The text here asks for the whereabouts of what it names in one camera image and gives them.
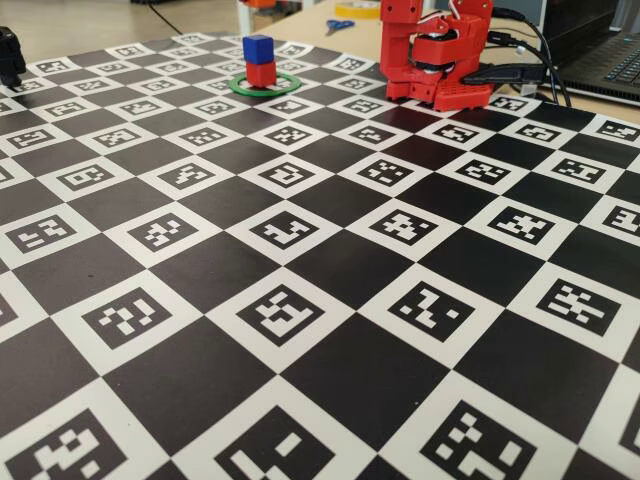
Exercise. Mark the blue cube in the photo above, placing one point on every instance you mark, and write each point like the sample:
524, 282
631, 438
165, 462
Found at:
257, 49

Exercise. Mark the red cube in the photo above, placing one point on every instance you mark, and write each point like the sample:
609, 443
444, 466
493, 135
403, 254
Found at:
260, 75

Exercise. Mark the yellow tape roll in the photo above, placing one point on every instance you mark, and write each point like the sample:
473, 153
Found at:
345, 11

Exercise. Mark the black clamp device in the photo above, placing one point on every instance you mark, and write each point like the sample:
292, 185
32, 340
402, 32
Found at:
10, 55

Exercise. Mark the black power plug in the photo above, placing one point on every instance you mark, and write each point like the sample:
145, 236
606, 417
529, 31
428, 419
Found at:
500, 75

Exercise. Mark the small white adapter block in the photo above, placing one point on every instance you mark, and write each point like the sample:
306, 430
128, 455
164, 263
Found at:
529, 90

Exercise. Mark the black white marker mat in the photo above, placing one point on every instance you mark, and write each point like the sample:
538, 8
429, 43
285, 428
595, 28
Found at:
350, 350

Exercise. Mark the black laptop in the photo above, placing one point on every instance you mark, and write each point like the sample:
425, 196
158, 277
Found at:
600, 75

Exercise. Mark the white metal post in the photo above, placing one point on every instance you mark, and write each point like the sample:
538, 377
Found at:
244, 20

